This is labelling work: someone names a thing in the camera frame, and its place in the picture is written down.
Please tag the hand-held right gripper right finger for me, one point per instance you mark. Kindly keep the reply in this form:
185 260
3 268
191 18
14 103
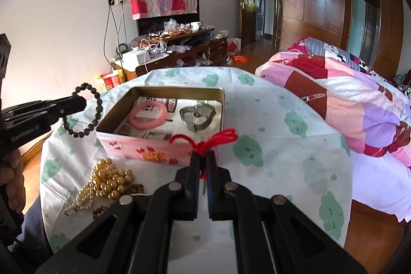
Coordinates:
212 187

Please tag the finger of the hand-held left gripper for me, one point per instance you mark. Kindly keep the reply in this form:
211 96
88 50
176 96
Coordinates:
41 121
48 104

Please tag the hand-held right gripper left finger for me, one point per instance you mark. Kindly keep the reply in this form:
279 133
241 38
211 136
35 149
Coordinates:
194 187

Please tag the pink tin box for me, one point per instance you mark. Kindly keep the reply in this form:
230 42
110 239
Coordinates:
128 148

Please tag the person's left hand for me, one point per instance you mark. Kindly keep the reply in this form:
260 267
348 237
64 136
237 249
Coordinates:
17 177

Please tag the red yellow bag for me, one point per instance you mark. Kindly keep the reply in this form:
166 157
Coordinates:
110 81

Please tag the silver metal watch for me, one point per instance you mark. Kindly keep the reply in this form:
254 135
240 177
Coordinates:
196 115

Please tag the pink bangle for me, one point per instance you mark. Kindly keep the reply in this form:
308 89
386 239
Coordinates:
149 104

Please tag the white box device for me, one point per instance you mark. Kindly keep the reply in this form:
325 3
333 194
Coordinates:
135 58

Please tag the black television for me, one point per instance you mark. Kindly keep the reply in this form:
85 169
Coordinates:
151 25

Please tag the orange item on floor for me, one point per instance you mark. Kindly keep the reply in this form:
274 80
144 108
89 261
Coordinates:
240 59

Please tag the wooden television cabinet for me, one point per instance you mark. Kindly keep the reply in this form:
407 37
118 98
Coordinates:
218 49

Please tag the white red paper bag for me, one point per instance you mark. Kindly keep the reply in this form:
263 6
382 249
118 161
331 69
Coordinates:
233 46

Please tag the clutter of plastic bags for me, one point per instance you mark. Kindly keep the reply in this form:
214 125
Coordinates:
173 25

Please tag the red patchwork television cover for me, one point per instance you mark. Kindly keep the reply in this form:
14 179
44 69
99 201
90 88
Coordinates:
160 1

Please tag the white mug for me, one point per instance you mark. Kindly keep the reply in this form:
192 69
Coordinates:
194 26

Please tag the pink patchwork quilt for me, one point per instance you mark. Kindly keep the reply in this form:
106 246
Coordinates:
337 84

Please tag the white bed sheet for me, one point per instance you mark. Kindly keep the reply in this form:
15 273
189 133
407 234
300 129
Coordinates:
379 184

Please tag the wooden door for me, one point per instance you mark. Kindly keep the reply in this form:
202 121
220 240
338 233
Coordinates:
247 20

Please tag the wooden wardrobe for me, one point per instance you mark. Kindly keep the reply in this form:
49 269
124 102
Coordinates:
298 4

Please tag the frosted glass door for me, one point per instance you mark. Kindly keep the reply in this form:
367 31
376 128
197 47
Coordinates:
362 30

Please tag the wall power outlet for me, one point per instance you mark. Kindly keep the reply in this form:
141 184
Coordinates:
119 0

